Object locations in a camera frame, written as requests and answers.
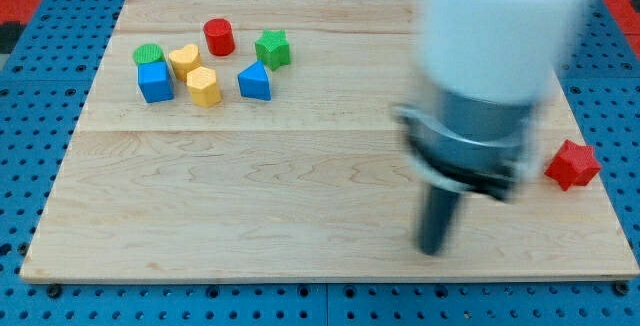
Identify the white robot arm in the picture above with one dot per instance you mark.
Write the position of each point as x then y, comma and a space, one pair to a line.
483, 69

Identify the blue cube block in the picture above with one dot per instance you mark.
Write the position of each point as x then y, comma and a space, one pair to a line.
155, 82

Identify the red star block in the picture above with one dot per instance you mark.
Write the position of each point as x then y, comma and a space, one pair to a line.
573, 165

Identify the yellow hexagon block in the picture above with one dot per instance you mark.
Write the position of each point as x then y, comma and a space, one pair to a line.
203, 88

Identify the blue triangle block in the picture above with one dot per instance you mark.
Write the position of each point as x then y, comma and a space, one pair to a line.
254, 82

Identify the yellow heart block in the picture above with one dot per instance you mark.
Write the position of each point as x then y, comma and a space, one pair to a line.
185, 60

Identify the green cylinder block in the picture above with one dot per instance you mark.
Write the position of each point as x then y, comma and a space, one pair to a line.
148, 53

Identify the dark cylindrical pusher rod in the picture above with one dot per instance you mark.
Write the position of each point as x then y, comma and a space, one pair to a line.
436, 214

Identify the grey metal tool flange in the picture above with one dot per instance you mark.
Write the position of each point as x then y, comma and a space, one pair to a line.
463, 144

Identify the green star block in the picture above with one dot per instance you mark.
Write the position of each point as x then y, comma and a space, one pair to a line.
273, 49

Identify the wooden board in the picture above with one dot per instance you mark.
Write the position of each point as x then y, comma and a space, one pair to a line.
313, 186

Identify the red cylinder block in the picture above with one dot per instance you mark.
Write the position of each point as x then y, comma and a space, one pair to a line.
219, 37

